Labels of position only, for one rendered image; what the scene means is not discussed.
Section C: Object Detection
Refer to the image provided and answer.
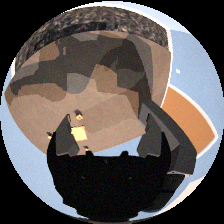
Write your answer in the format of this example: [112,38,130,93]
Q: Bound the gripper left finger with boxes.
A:
[47,114,80,186]

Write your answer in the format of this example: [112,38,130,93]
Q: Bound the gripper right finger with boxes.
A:
[136,114,171,188]

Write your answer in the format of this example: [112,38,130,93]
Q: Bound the orange square mat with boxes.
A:
[71,126,87,141]

